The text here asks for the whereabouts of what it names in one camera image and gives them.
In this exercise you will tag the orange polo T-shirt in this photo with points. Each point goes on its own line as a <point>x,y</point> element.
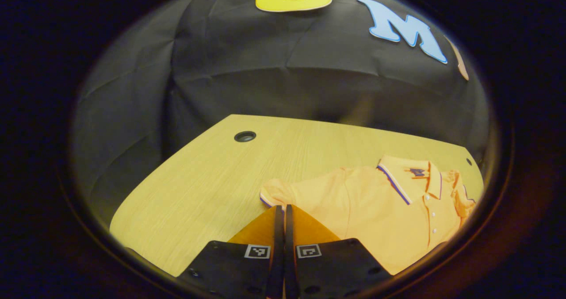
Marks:
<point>353,201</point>

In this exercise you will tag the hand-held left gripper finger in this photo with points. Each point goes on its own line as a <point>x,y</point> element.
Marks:
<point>288,254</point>
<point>277,246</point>

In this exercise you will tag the black backdrop cloth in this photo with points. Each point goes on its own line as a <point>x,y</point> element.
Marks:
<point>243,69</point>

